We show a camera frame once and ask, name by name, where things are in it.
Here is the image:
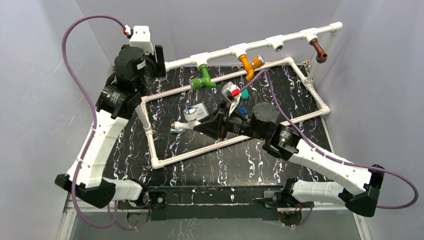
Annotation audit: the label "white plastic faucet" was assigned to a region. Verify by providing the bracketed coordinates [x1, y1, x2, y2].
[171, 106, 201, 131]

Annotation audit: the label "teal small box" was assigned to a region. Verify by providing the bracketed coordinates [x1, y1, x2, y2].
[240, 89, 249, 100]

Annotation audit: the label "white PVC pipe frame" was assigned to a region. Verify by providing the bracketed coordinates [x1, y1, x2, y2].
[134, 21, 343, 170]

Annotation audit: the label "green plastic faucet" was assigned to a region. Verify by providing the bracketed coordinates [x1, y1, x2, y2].
[190, 64, 216, 90]

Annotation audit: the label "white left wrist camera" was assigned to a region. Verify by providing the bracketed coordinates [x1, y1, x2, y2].
[123, 25, 155, 55]

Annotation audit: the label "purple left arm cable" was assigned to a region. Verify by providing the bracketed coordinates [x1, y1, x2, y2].
[61, 14, 150, 232]

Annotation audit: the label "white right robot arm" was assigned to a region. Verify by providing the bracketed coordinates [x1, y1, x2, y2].
[193, 101, 384, 217]

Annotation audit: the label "orange plastic faucet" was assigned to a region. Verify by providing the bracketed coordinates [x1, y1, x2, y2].
[238, 54, 265, 82]

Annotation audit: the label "blue stapler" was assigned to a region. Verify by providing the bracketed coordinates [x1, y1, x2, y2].
[236, 106, 247, 116]

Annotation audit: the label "brown plastic faucet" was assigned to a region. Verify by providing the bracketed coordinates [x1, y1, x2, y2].
[309, 38, 328, 64]

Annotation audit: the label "white plastic package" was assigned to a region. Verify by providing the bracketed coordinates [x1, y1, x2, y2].
[194, 103, 209, 121]

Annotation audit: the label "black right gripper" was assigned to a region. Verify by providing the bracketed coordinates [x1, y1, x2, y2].
[193, 100, 268, 141]

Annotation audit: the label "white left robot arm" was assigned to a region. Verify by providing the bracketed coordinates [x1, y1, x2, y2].
[54, 44, 166, 209]

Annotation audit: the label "black metal base rail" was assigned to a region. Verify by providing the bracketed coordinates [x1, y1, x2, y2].
[64, 185, 362, 229]

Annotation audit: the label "light blue small clip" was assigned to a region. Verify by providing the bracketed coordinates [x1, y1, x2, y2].
[170, 128, 185, 134]

